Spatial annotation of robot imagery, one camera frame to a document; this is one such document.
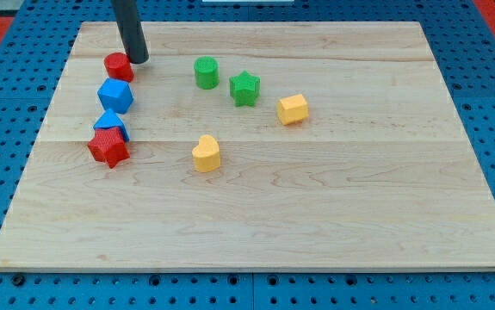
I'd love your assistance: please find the blue cube block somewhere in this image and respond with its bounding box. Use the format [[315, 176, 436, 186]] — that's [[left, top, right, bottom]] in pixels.
[[97, 77, 133, 115]]

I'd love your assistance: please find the light wooden board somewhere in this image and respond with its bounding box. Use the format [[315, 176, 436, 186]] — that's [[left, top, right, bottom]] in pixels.
[[0, 22, 495, 273]]

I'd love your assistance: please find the yellow heart block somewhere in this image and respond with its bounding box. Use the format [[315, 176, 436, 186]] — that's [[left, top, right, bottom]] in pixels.
[[192, 134, 221, 172]]

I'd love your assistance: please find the yellow hexagonal block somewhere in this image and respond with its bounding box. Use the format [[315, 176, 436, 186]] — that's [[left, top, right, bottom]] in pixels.
[[276, 94, 309, 126]]

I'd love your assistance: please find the green star block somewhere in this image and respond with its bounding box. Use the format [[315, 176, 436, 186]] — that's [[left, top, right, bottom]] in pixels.
[[229, 71, 260, 107]]

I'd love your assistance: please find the green cylinder block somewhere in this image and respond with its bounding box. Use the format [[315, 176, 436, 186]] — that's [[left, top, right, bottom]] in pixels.
[[194, 56, 220, 90]]

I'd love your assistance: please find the red star block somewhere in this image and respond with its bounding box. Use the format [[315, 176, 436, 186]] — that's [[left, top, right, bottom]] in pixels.
[[87, 127, 130, 169]]

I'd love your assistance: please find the blue triangular block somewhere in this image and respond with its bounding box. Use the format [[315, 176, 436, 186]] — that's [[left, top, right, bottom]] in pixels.
[[93, 108, 130, 142]]

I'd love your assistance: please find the red cylinder block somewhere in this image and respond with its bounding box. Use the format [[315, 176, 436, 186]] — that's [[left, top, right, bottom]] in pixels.
[[103, 53, 134, 82]]

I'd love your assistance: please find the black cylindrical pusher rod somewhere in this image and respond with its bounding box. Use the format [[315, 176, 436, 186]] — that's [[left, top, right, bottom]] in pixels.
[[111, 0, 149, 65]]

